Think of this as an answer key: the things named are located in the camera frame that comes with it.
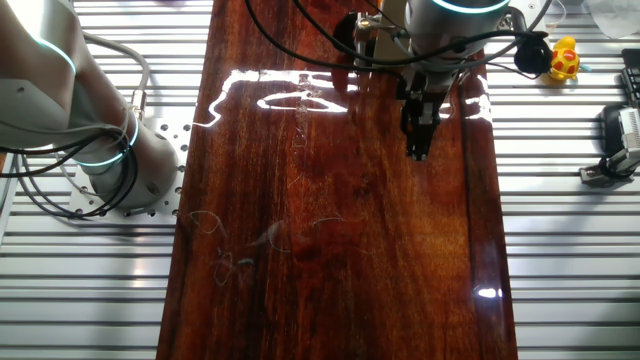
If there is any white plastic bag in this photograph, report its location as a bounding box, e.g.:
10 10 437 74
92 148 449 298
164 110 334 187
582 0 640 40

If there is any yellow orange turtle toy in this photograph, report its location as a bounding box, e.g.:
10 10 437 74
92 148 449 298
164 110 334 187
546 34 582 84

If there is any small silver ribbed camera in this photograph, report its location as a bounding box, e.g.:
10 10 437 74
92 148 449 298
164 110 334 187
618 106 640 152

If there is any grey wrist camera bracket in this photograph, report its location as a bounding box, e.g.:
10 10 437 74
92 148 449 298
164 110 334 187
499 5 529 36

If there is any thin white base cable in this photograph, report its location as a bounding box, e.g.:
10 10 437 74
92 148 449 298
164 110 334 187
0 112 139 219

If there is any black base cable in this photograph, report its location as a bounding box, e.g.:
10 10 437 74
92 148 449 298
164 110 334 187
0 127 140 221

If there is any thick grey base cable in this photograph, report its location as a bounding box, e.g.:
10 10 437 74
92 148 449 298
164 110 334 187
79 30 152 124

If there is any perforated silver base plate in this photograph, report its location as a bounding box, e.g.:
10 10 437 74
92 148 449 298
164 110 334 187
67 117 194 221

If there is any glossy red-brown wooden board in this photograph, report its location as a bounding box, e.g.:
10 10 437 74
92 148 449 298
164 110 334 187
155 0 520 360

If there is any black rounded box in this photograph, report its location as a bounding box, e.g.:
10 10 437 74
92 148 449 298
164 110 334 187
598 103 626 157

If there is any silver metal water tap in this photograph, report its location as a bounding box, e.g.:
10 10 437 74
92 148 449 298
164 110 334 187
351 12 386 71

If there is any black round disc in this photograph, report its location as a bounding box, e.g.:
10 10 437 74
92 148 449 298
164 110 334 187
331 12 359 55

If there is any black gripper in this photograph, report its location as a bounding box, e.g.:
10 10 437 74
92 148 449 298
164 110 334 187
398 69 454 162

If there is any clear plastic cup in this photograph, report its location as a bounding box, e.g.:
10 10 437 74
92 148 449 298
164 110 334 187
543 0 569 39

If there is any black computer keyboard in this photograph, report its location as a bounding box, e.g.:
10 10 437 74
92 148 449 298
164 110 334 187
619 48 640 109

